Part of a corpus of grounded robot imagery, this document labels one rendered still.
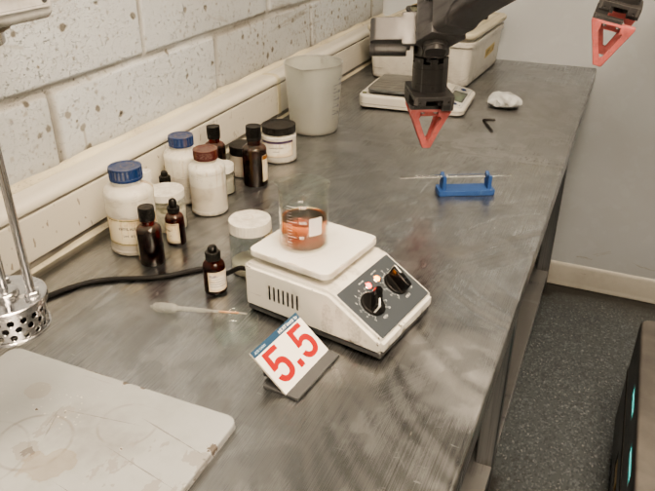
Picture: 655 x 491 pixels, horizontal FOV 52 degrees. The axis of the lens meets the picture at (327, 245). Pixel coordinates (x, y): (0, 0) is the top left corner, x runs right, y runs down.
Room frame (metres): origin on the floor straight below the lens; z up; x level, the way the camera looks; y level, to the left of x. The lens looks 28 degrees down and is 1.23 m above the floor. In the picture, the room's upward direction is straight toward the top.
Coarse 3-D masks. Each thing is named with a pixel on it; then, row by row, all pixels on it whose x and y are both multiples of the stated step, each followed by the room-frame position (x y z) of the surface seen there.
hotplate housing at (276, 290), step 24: (264, 264) 0.72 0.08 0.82; (360, 264) 0.72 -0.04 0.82; (264, 288) 0.70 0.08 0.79; (288, 288) 0.68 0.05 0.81; (312, 288) 0.67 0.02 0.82; (336, 288) 0.66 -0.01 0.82; (264, 312) 0.71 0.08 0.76; (288, 312) 0.68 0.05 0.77; (312, 312) 0.66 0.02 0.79; (336, 312) 0.64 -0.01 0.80; (336, 336) 0.64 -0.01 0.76; (360, 336) 0.63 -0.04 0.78
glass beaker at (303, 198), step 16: (288, 176) 0.76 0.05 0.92; (304, 176) 0.77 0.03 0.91; (320, 176) 0.76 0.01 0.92; (288, 192) 0.76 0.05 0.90; (304, 192) 0.77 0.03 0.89; (320, 192) 0.71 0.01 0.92; (288, 208) 0.71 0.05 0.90; (304, 208) 0.71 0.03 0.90; (320, 208) 0.72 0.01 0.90; (288, 224) 0.72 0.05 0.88; (304, 224) 0.71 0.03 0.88; (320, 224) 0.72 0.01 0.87; (288, 240) 0.72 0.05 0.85; (304, 240) 0.71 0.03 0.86; (320, 240) 0.72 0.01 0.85
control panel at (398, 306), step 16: (384, 256) 0.74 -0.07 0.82; (368, 272) 0.71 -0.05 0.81; (384, 272) 0.72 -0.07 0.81; (352, 288) 0.67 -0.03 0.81; (368, 288) 0.68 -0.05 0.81; (384, 288) 0.69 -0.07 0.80; (416, 288) 0.71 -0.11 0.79; (352, 304) 0.65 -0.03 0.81; (400, 304) 0.68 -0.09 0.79; (416, 304) 0.69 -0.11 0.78; (368, 320) 0.64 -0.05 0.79; (384, 320) 0.64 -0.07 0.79; (400, 320) 0.65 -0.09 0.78; (384, 336) 0.62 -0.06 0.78
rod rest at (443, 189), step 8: (488, 176) 1.09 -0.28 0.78; (440, 184) 1.10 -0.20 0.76; (448, 184) 1.11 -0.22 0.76; (456, 184) 1.11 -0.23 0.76; (464, 184) 1.11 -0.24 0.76; (472, 184) 1.11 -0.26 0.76; (480, 184) 1.11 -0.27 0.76; (488, 184) 1.08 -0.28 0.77; (440, 192) 1.07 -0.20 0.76; (448, 192) 1.08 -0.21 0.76; (456, 192) 1.08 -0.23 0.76; (464, 192) 1.08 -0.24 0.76; (472, 192) 1.08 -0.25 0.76; (480, 192) 1.08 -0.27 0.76; (488, 192) 1.08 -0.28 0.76
